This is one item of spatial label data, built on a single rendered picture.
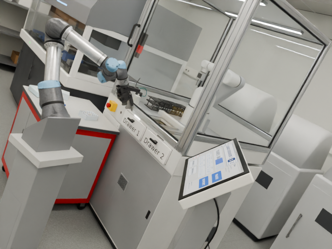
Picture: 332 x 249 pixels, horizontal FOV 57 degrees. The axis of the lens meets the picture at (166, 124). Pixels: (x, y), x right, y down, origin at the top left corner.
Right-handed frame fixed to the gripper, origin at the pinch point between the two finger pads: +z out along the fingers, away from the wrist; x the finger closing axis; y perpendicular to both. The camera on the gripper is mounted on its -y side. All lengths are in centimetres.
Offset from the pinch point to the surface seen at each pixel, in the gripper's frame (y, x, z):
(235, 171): 2, 107, -22
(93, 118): 22.0, -23.9, 11.6
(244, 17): -54, 51, -60
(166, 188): 8, 54, 31
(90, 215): 50, -7, 87
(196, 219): 16, 97, 10
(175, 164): -1, 53, 16
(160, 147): -0.6, 36.6, 12.6
